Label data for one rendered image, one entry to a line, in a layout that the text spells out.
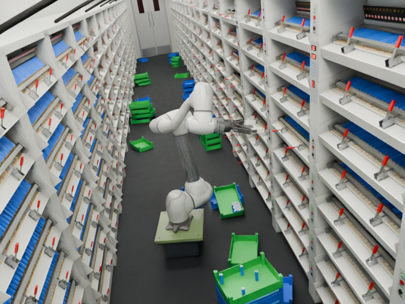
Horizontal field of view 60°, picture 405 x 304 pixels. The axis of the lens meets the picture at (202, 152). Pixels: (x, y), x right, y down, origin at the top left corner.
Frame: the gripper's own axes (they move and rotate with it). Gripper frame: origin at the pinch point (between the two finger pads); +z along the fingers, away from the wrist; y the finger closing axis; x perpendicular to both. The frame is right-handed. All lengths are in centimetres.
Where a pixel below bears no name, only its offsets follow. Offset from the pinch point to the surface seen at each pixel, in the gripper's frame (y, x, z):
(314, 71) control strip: 36, 40, 10
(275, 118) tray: -30.1, -4.8, 22.4
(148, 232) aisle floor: -63, -121, -60
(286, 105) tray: -5.5, 11.7, 18.0
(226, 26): -170, 41, 14
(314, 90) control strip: 35.9, 31.1, 11.8
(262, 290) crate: 60, -65, -6
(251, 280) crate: 49, -69, -8
